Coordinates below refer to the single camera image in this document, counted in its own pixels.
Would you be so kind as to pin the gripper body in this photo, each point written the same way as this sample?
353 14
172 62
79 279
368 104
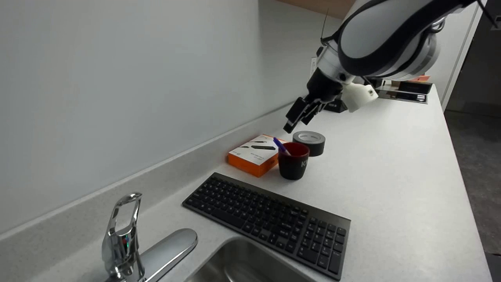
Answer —
324 87

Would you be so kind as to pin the orange and white box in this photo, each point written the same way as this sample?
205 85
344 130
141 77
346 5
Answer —
254 154

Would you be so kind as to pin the purple marker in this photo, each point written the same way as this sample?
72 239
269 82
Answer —
280 145

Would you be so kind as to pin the black tape roll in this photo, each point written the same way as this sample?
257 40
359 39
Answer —
311 143

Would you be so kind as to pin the orange flat object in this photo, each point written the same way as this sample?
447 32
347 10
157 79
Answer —
420 78

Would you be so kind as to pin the black keyboard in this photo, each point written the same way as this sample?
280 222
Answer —
270 221

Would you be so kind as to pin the white wall socket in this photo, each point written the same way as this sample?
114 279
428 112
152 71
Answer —
313 66

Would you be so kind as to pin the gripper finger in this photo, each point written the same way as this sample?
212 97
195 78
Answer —
313 113
296 113

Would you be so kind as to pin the steel sink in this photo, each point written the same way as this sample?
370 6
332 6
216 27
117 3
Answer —
242 262

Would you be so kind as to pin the black rectangular device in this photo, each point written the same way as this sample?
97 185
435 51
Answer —
415 87

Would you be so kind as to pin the chrome tap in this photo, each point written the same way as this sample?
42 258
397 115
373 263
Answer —
129 250

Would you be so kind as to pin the chrome tap lever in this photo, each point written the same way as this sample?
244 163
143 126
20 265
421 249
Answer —
123 213

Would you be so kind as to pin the dark red mug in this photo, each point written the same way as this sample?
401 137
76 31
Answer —
293 164

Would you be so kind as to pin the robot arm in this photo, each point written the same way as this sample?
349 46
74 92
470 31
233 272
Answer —
375 35

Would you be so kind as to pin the small black box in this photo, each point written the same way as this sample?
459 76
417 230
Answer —
336 105

